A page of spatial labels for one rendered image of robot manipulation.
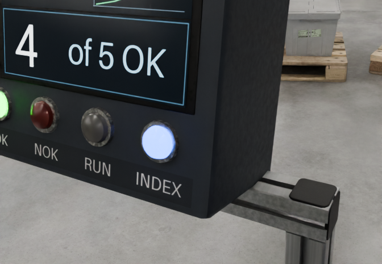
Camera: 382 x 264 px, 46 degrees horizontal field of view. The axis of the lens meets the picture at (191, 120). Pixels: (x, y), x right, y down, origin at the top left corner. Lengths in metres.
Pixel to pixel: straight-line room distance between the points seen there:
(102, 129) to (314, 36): 3.16
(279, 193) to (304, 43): 3.12
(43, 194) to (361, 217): 1.46
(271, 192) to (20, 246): 1.79
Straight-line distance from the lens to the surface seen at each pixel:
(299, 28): 3.40
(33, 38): 0.34
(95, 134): 0.30
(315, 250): 0.35
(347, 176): 2.32
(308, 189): 0.34
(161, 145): 0.27
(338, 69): 3.37
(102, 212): 2.13
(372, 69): 3.59
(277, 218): 0.34
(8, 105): 0.37
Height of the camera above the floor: 1.25
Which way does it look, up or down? 26 degrees down
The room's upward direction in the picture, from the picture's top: 4 degrees counter-clockwise
